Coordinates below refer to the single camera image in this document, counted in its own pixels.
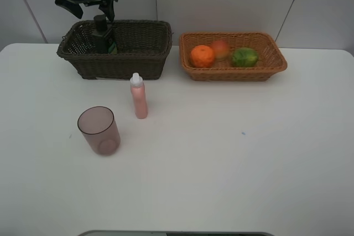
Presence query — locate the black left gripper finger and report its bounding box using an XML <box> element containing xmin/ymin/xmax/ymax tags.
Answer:
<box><xmin>99</xmin><ymin>0</ymin><xmax>115</xmax><ymax>22</ymax></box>
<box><xmin>55</xmin><ymin>0</ymin><xmax>83</xmax><ymax>18</ymax></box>

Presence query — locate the dark green pump bottle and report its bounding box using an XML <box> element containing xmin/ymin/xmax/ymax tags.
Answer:
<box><xmin>92</xmin><ymin>14</ymin><xmax>117</xmax><ymax>54</ymax></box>

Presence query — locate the pink spray bottle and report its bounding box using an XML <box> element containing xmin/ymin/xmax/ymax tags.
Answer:
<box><xmin>130</xmin><ymin>72</ymin><xmax>148</xmax><ymax>119</ymax></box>

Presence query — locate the orange tangerine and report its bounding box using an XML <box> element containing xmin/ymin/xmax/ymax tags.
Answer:
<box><xmin>190</xmin><ymin>45</ymin><xmax>215</xmax><ymax>68</ymax></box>

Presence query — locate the green lime fruit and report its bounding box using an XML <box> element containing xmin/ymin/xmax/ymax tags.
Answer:
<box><xmin>231</xmin><ymin>48</ymin><xmax>259</xmax><ymax>67</ymax></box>

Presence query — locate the dark brown wicker basket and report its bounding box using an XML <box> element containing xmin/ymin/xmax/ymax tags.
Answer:
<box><xmin>57</xmin><ymin>20</ymin><xmax>172</xmax><ymax>80</ymax></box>

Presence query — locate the translucent pink plastic cup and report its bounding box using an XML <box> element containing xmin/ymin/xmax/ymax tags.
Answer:
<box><xmin>77</xmin><ymin>106</ymin><xmax>121</xmax><ymax>156</ymax></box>

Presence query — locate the light brown wicker basket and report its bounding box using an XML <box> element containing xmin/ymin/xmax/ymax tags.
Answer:
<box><xmin>179</xmin><ymin>32</ymin><xmax>288</xmax><ymax>81</ymax></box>

